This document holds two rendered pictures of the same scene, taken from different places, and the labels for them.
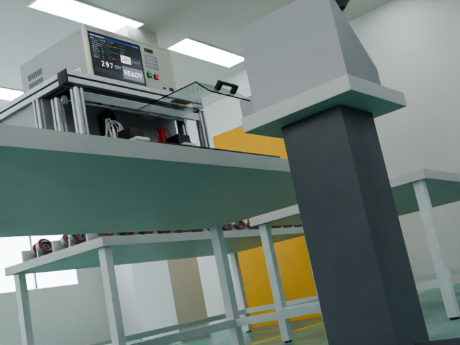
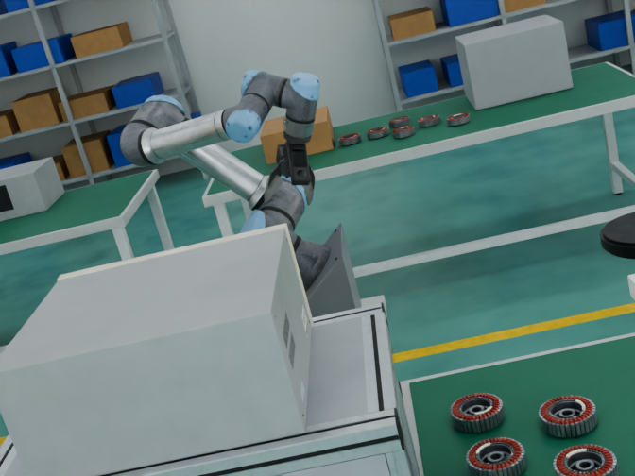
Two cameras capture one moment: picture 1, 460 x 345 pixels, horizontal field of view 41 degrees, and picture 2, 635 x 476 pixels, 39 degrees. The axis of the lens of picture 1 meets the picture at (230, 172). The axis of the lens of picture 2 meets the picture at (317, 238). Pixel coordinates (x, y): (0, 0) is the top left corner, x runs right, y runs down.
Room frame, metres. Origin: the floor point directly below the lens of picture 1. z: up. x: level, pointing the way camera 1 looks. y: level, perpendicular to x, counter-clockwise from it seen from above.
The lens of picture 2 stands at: (2.70, 1.78, 1.79)
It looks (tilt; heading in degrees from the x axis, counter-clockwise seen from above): 18 degrees down; 240
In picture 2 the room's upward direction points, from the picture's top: 15 degrees counter-clockwise
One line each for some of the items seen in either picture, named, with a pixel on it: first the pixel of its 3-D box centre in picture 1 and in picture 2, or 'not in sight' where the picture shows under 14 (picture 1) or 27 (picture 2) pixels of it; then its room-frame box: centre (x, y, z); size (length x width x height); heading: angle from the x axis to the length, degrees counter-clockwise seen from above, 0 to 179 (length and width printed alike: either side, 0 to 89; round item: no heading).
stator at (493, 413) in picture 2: not in sight; (476, 412); (1.67, 0.43, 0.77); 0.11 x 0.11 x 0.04
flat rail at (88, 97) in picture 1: (145, 107); not in sight; (2.12, 0.25, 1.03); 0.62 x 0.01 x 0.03; 145
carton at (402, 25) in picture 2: not in sight; (411, 23); (-2.27, -4.44, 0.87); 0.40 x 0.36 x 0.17; 55
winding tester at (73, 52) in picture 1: (100, 81); (169, 345); (2.26, 0.43, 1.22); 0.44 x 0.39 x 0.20; 145
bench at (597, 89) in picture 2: not in sight; (433, 192); (-0.10, -1.84, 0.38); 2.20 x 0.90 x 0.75; 145
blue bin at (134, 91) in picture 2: not in sight; (138, 90); (-0.25, -5.86, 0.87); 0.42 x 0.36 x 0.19; 56
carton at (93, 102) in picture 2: not in sight; (89, 103); (0.12, -6.14, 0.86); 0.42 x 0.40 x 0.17; 144
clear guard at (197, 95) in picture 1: (196, 103); not in sight; (2.22, 0.07, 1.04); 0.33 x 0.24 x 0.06; 55
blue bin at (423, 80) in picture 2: not in sight; (418, 78); (-2.23, -4.45, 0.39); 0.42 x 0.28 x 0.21; 56
